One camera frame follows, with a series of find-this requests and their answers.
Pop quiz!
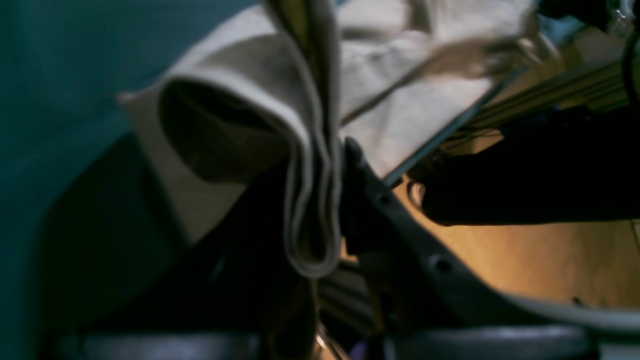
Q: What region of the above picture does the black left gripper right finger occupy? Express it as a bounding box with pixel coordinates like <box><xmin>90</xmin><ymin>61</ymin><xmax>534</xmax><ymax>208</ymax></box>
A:
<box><xmin>341</xmin><ymin>137</ymin><xmax>639</xmax><ymax>346</ymax></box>

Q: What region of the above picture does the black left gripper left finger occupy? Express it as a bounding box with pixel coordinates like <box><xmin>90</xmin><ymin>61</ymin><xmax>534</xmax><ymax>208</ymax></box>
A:
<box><xmin>60</xmin><ymin>164</ymin><xmax>311</xmax><ymax>346</ymax></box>

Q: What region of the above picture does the beige T-shirt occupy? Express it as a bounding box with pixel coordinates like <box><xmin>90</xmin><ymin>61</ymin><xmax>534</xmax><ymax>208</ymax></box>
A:
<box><xmin>118</xmin><ymin>0</ymin><xmax>555</xmax><ymax>278</ymax></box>

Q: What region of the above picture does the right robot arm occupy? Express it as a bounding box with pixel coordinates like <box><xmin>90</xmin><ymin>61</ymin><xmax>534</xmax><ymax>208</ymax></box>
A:
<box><xmin>407</xmin><ymin>0</ymin><xmax>640</xmax><ymax>226</ymax></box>

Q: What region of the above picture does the blue table cloth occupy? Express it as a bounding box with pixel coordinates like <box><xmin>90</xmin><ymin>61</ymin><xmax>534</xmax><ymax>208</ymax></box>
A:
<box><xmin>1</xmin><ymin>0</ymin><xmax>254</xmax><ymax>360</ymax></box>

